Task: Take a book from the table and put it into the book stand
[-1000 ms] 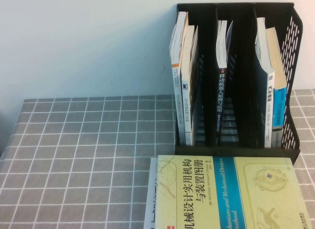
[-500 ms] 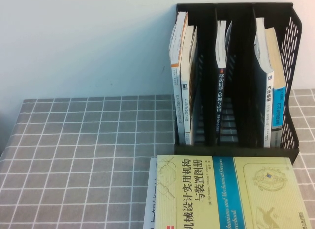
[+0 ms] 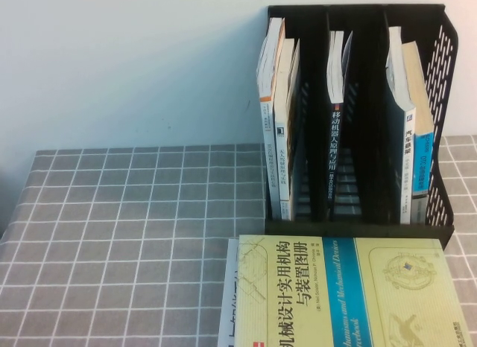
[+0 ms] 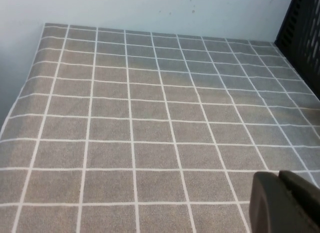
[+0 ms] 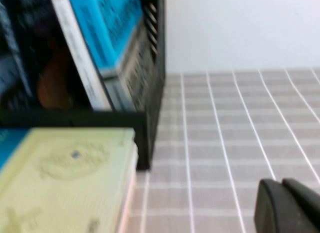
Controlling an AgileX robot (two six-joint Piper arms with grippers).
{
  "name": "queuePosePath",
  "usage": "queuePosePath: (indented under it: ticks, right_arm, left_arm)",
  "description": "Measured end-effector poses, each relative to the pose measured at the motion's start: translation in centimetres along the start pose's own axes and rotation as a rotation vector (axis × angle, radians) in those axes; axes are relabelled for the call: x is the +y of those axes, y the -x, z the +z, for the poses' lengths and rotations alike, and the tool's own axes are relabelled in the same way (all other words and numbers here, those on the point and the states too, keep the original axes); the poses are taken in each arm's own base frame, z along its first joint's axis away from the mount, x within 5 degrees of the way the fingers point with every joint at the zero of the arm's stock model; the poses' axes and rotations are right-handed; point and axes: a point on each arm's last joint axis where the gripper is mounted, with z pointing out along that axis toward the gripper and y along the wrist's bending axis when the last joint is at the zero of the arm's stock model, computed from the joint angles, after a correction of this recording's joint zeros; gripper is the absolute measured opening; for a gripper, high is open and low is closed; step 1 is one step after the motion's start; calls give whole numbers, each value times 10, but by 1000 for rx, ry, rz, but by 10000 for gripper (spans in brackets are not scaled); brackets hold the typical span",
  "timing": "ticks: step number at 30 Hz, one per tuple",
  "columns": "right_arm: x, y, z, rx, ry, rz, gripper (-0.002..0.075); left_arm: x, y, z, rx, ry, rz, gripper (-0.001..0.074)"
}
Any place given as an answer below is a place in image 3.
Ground blue grey Dollar Club book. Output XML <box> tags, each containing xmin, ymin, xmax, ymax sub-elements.
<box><xmin>400</xmin><ymin>40</ymin><xmax>436</xmax><ymax>195</ymax></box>

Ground white book with orange spine band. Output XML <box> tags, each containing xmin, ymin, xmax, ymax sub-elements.
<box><xmin>255</xmin><ymin>16</ymin><xmax>287</xmax><ymax>220</ymax></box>

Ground white spine book dark cover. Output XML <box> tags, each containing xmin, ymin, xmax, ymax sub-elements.
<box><xmin>272</xmin><ymin>36</ymin><xmax>302</xmax><ymax>221</ymax></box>

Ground black spine robotics book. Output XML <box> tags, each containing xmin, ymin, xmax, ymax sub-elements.
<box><xmin>326</xmin><ymin>29</ymin><xmax>354</xmax><ymax>214</ymax></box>

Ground white blue car suspension book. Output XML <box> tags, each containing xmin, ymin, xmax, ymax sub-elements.
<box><xmin>385</xmin><ymin>25</ymin><xmax>417</xmax><ymax>225</ymax></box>

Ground black mesh book stand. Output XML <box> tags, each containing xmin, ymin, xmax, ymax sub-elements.
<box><xmin>263</xmin><ymin>3</ymin><xmax>460</xmax><ymax>251</ymax></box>

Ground grey checked tablecloth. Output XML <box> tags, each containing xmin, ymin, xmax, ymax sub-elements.
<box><xmin>0</xmin><ymin>134</ymin><xmax>477</xmax><ymax>347</ymax></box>

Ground yellow-green mechanisms sourcebook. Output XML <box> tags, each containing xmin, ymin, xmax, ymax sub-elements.
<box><xmin>236</xmin><ymin>233</ymin><xmax>471</xmax><ymax>347</ymax></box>

